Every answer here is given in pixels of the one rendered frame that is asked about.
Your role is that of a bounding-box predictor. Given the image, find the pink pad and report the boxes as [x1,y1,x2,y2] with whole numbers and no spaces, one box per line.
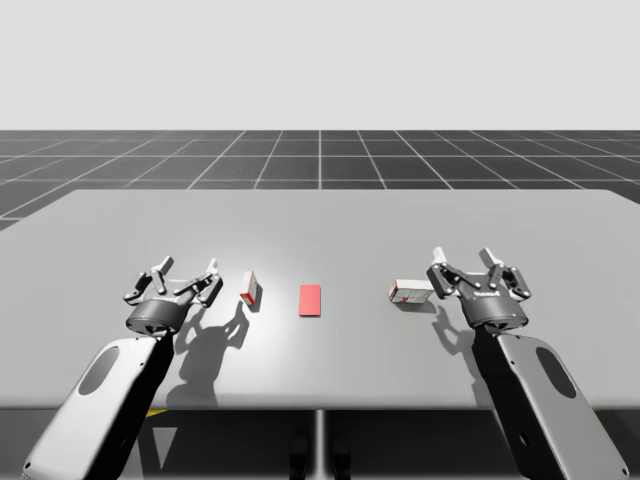
[298,284,322,318]

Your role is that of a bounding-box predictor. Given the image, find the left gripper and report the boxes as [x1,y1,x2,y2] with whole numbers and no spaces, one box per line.
[121,255,224,338]

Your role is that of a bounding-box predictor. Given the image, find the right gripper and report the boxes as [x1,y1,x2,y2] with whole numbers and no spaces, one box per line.
[425,246,532,332]

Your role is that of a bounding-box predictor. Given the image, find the red and white carton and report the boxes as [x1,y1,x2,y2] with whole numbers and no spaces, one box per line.
[388,278,435,305]

